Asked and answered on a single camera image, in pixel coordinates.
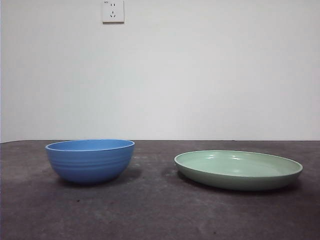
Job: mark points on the pale green round plate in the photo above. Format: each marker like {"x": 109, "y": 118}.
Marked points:
{"x": 240, "y": 180}

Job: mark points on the white wall power socket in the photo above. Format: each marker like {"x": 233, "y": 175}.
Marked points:
{"x": 113, "y": 12}

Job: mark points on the blue ribbed bowl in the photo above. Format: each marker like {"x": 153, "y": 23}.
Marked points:
{"x": 90, "y": 167}

